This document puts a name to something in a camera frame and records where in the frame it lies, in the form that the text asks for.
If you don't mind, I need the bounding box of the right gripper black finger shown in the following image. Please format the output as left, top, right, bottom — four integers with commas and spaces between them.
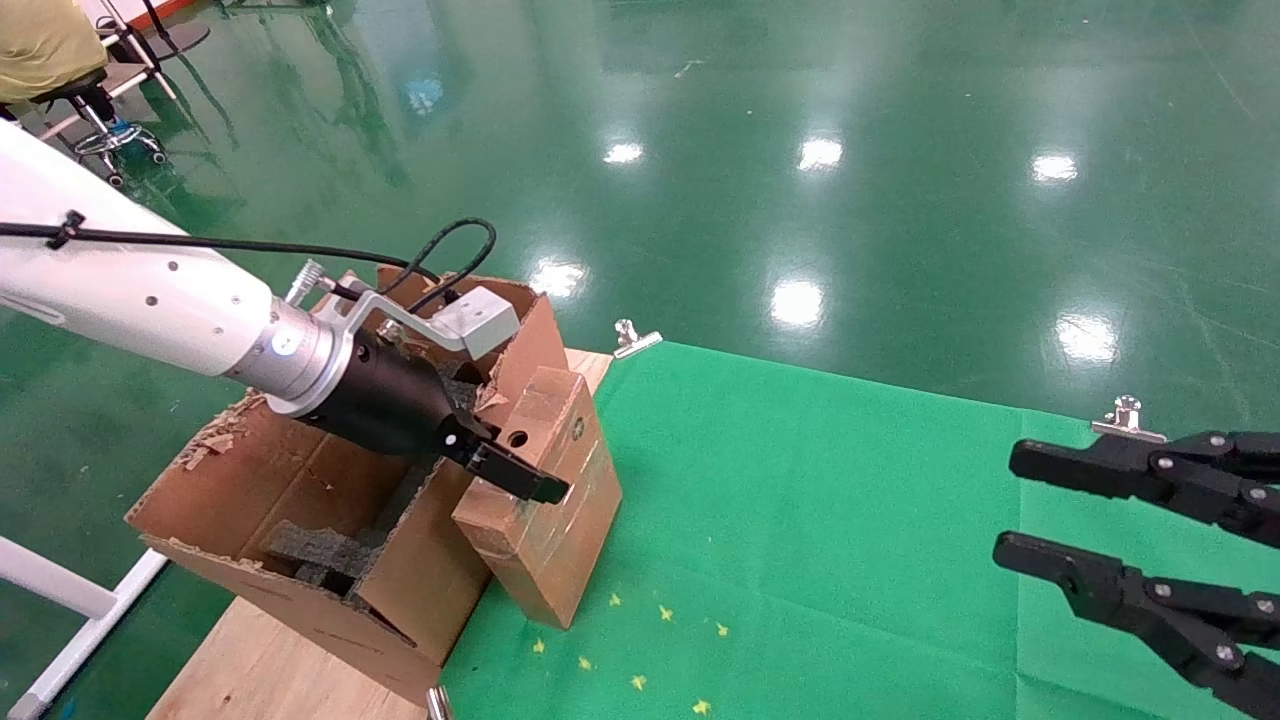
993, 531, 1280, 719
1008, 430, 1280, 549

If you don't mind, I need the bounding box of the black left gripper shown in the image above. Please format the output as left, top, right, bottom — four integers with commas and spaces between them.
300, 335, 572, 507

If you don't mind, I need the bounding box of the small brown cardboard box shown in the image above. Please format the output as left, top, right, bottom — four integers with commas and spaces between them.
452, 367, 623, 631

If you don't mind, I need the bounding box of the large open brown carton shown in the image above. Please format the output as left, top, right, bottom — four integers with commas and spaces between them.
125, 265, 573, 706

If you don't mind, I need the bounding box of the green cloth mat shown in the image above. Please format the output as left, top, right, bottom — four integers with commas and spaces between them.
440, 342, 1280, 720

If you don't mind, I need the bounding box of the black round stand base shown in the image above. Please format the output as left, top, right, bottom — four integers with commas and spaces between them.
145, 0, 213, 58

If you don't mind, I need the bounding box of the white pipe rack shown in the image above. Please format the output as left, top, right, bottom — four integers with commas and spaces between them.
40, 0, 181, 141

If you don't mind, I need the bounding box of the black stool with chrome base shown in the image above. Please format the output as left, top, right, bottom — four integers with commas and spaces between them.
28, 68, 169, 191

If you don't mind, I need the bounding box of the person in olive shirt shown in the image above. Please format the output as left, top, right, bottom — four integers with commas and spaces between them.
0, 0, 109, 104

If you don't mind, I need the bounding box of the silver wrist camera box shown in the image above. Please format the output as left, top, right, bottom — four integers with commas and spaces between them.
330, 285, 522, 361

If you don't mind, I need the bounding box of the black cable with yellow tag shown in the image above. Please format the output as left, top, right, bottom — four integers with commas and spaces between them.
0, 217, 499, 313

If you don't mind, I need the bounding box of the white table leg frame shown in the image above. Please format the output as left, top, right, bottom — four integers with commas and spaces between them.
0, 535, 169, 720

